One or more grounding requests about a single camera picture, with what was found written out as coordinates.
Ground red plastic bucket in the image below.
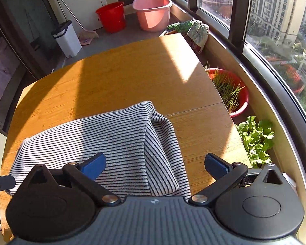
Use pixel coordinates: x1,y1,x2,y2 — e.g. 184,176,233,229
95,2,127,34

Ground green knitted cloth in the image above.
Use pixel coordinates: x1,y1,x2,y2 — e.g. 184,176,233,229
166,20,210,55

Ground green lettuce plant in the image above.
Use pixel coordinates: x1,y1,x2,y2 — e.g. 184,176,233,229
235,116,275,169

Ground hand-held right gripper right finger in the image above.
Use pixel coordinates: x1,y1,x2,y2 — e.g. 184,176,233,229
188,153,285,207

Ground red basin with grass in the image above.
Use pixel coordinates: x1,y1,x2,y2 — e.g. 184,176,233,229
205,68,250,118

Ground pink plastic basin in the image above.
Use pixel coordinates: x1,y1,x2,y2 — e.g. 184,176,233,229
132,0,173,32

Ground dark window frame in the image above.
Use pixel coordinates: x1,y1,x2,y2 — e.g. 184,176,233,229
166,0,306,154

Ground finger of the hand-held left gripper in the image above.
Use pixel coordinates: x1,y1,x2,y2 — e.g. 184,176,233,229
0,175,16,194

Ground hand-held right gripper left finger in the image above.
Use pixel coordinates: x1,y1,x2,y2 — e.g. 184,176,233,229
28,152,122,208

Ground mop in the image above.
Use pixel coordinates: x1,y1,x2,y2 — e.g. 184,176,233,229
53,0,100,46

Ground pink floral blanket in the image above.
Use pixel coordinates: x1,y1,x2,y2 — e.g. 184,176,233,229
0,36,21,126

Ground grey striped garment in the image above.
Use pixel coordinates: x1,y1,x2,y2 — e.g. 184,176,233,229
5,101,192,201

